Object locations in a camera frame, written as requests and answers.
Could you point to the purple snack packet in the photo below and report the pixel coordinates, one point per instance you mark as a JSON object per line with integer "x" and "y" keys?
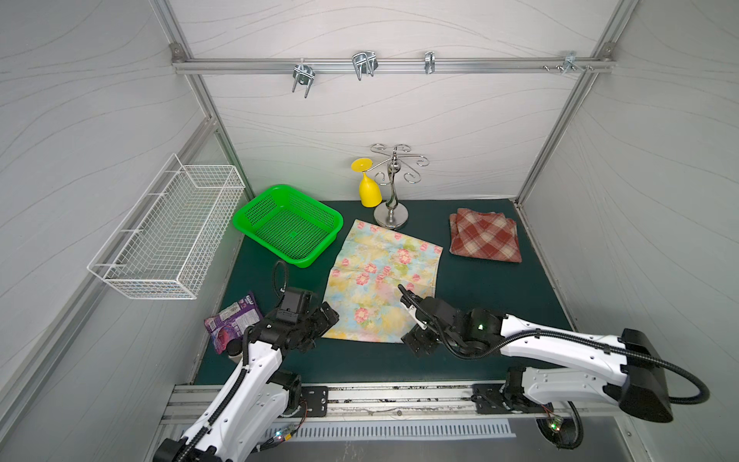
{"x": 231, "y": 323}

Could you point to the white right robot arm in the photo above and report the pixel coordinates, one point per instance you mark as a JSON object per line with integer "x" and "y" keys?
{"x": 618, "y": 370}

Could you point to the chrome cup holder stand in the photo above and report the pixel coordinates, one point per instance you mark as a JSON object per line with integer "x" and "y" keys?
{"x": 399, "y": 160}

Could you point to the metal hook clamp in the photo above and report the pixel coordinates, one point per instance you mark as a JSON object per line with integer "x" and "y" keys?
{"x": 430, "y": 62}

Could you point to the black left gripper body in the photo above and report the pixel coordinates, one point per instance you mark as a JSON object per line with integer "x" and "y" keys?
{"x": 318, "y": 318}

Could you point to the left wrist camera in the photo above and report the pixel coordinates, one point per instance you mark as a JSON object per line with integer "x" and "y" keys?
{"x": 293, "y": 304}

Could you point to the green plastic basket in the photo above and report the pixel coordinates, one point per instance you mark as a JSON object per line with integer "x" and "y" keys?
{"x": 290, "y": 224}

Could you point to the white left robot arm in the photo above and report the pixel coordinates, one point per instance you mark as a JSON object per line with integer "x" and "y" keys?
{"x": 257, "y": 393}

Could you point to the aluminium crossbar rail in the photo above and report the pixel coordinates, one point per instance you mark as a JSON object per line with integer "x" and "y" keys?
{"x": 336, "y": 66}

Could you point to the white vent strip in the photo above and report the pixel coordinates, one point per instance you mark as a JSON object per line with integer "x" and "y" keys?
{"x": 434, "y": 430}

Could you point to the pastel floral skirt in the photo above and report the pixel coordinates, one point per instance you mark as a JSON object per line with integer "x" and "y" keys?
{"x": 362, "y": 286}

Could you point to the metal u-bolt clamp left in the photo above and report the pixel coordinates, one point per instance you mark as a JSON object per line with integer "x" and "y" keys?
{"x": 304, "y": 76}

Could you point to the yellow plastic goblet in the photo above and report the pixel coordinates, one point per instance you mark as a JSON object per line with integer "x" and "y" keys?
{"x": 369, "y": 191}

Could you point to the metal bracket right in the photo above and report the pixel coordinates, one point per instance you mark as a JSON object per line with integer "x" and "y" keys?
{"x": 570, "y": 64}

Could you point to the white wire basket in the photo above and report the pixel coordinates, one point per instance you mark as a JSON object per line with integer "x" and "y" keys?
{"x": 166, "y": 243}

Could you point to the metal u-bolt clamp middle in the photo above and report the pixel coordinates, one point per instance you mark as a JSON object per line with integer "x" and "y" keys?
{"x": 364, "y": 63}

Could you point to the metal u-bolt clamp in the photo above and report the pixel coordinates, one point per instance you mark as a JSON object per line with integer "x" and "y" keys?
{"x": 364, "y": 63}
{"x": 304, "y": 76}

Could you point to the red plaid skirt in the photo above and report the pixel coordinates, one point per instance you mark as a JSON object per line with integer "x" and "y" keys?
{"x": 486, "y": 236}

